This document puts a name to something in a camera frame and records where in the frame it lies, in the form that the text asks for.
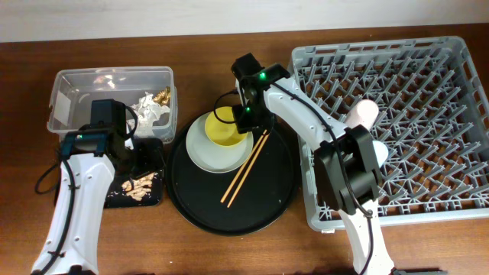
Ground pink plastic cup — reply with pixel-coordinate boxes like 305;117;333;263
345;99;379;130

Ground grey dishwasher rack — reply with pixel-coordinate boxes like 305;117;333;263
288;37;488;226

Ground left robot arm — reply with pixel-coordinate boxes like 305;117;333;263
31;99;164;274

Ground white tissue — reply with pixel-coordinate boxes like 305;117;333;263
131;92;170;138

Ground blue plastic cup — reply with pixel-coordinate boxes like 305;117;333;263
373;141;389;167

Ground clear plastic waste bin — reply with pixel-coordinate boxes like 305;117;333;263
47;66;178;144

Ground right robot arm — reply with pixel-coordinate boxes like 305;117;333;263
231;53;395;274

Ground black rectangular tray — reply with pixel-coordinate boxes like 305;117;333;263
53;137;166;209

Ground gold foil wrapper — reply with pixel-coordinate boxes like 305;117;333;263
153;86;171;106

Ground round black serving tray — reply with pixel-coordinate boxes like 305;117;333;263
165;118;301;236

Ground yellow bowl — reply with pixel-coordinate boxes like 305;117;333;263
205;106;247;147

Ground food scraps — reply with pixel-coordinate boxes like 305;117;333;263
108;173;157;202

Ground wooden chopstick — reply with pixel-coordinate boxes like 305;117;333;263
226;132;270;209
219;129;267;204

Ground grey round plate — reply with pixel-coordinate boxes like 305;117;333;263
185;112;254;173

